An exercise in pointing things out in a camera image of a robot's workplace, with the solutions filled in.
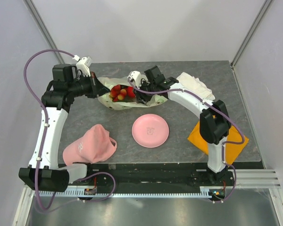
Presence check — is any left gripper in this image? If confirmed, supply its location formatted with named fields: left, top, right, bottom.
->
left=68, top=72, right=110, bottom=98

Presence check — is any translucent green plastic bag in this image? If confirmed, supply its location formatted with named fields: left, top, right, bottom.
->
left=98, top=77, right=167, bottom=110

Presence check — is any red strawberry bunch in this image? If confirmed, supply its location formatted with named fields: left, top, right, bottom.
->
left=109, top=84, right=136, bottom=102

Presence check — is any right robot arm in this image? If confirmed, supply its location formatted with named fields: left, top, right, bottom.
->
left=128, top=66, right=231, bottom=186

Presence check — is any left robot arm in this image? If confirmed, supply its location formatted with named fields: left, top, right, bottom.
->
left=18, top=63, right=109, bottom=192

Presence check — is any white folded towel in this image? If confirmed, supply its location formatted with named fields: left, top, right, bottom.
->
left=176, top=72, right=215, bottom=101

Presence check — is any pink plate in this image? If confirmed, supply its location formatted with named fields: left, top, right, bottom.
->
left=132, top=114, right=169, bottom=148

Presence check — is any pink baseball cap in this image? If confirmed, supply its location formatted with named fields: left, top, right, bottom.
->
left=63, top=124, right=117, bottom=166

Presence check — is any orange folded cloth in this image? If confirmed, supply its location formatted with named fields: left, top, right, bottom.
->
left=187, top=122, right=249, bottom=164

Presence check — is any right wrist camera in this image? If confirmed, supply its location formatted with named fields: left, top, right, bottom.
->
left=128, top=71, right=148, bottom=88

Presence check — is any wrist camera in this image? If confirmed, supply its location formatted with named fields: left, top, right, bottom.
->
left=73, top=55, right=92, bottom=77
left=128, top=71, right=148, bottom=88

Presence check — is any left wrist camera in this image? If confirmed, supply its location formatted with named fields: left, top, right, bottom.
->
left=73, top=55, right=92, bottom=77

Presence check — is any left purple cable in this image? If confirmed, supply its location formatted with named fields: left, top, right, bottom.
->
left=23, top=49, right=78, bottom=212

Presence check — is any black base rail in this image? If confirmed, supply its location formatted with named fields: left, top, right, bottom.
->
left=68, top=161, right=236, bottom=189

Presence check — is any left aluminium frame post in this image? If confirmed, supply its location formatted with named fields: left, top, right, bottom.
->
left=22, top=0, right=66, bottom=64

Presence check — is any aluminium frame post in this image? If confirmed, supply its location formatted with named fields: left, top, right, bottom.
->
left=22, top=0, right=66, bottom=64
left=230, top=0, right=274, bottom=69

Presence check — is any white cable duct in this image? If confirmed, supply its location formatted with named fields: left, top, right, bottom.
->
left=35, top=186, right=225, bottom=199

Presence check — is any right aluminium frame post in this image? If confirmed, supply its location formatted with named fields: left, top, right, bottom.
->
left=230, top=0, right=274, bottom=69

